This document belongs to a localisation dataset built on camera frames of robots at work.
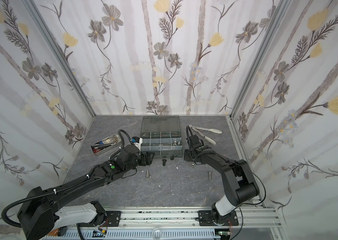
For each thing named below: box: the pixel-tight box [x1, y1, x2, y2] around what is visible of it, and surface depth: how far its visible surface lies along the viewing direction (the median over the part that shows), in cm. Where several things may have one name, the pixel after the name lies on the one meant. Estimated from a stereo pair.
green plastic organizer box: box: [140, 115, 183, 159], surface depth 105 cm
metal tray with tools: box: [90, 133, 122, 156], surface depth 103 cm
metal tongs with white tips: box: [189, 124, 223, 145], surface depth 113 cm
